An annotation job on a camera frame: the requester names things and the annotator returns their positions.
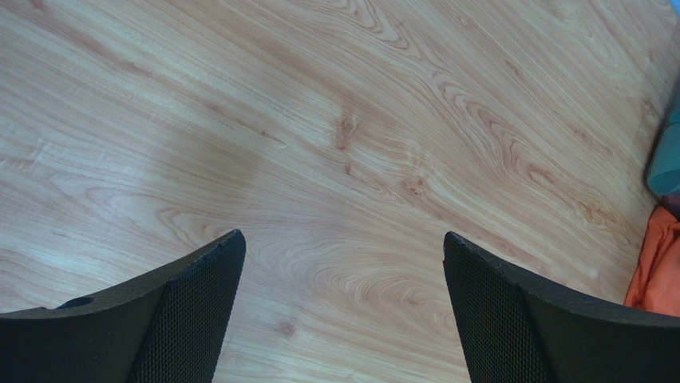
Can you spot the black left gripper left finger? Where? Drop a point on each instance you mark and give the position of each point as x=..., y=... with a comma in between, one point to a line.
x=167, y=325

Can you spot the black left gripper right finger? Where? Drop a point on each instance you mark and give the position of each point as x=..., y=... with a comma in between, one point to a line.
x=517, y=326

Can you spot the teal t shirt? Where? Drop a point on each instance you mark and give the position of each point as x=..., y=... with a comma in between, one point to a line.
x=662, y=170

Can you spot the folded orange t shirt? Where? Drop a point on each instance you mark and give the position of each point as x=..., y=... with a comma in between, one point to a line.
x=654, y=285

